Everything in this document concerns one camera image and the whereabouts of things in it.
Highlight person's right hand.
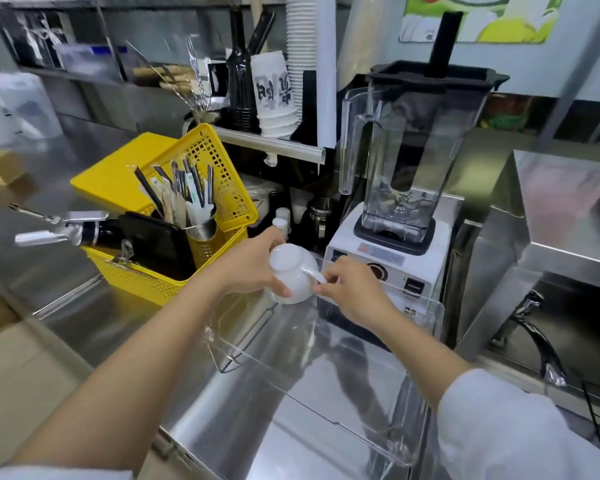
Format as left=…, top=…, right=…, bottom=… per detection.
left=312, top=256, right=399, bottom=336

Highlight person's left hand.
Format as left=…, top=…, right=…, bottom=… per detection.
left=219, top=227, right=292, bottom=299

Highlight white ceramic cup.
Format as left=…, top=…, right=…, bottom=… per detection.
left=269, top=243, right=329, bottom=305

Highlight person's right forearm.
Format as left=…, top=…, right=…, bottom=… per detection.
left=379, top=315, right=600, bottom=480

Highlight person's left forearm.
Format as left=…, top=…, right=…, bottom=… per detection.
left=0, top=282, right=231, bottom=475

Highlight steel jigger cup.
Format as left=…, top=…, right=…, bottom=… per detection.
left=307, top=197, right=339, bottom=239

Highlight clear acrylic cover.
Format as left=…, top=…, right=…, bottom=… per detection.
left=204, top=255, right=446, bottom=468

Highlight steel utensil cup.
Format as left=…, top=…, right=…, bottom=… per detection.
left=184, top=214, right=219, bottom=271

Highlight white blender base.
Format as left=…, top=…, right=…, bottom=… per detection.
left=320, top=192, right=464, bottom=325

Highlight black flat case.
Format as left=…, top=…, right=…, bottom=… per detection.
left=118, top=211, right=197, bottom=282

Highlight bundle of spoons and sticks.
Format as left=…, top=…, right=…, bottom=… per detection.
left=132, top=157, right=217, bottom=229

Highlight yellow plastic basket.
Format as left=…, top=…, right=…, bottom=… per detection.
left=82, top=124, right=260, bottom=306

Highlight steel shelf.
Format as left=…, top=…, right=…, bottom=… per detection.
left=212, top=126, right=327, bottom=166

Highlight clear blender jar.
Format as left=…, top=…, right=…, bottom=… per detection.
left=339, top=85, right=492, bottom=245

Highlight stack of printed paper cups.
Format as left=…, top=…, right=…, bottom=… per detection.
left=250, top=51, right=301, bottom=138

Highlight yellow plastic lid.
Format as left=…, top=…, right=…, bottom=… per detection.
left=70, top=132, right=182, bottom=218

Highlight black bottle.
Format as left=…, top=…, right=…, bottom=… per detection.
left=227, top=7, right=257, bottom=133

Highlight black cream whipper siphon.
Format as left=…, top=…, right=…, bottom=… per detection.
left=8, top=202, right=124, bottom=251

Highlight chrome faucet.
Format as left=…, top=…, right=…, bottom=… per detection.
left=499, top=291, right=569, bottom=388

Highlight stainless steel sink housing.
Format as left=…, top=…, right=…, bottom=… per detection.
left=454, top=150, right=600, bottom=430

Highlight black blender lid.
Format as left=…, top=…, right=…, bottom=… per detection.
left=367, top=60, right=510, bottom=94

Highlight tall stack of white cups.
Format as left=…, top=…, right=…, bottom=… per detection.
left=285, top=0, right=337, bottom=148

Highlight black tongs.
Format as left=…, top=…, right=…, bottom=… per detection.
left=247, top=7, right=277, bottom=56

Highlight black blender tamper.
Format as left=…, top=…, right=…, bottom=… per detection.
left=425, top=11, right=465, bottom=78

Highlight clear container with blue lid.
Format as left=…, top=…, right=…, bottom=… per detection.
left=55, top=42, right=127, bottom=81

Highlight cardboard box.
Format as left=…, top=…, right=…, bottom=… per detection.
left=0, top=149, right=29, bottom=188

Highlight white plastic container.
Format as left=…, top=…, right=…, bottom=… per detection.
left=0, top=72, right=64, bottom=141

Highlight fruit poster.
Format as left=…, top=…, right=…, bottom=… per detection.
left=399, top=0, right=566, bottom=45

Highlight bunch of wire whisks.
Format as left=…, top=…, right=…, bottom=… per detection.
left=125, top=37, right=222, bottom=136

